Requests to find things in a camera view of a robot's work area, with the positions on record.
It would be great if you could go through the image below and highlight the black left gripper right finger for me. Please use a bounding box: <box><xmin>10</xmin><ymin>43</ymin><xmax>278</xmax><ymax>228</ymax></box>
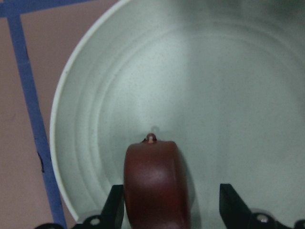
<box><xmin>219</xmin><ymin>183</ymin><xmax>294</xmax><ymax>229</ymax></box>

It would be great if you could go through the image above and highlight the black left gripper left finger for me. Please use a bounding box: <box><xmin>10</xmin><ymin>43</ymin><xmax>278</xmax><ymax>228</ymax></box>
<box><xmin>78</xmin><ymin>185</ymin><xmax>124</xmax><ymax>229</ymax></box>

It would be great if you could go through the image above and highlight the dark red bun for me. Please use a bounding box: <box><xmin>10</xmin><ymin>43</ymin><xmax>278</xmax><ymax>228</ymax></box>
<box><xmin>123</xmin><ymin>133</ymin><xmax>191</xmax><ymax>229</ymax></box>

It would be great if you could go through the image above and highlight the light green round plate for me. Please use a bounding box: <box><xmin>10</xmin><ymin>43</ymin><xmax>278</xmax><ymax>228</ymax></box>
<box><xmin>50</xmin><ymin>0</ymin><xmax>305</xmax><ymax>229</ymax></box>

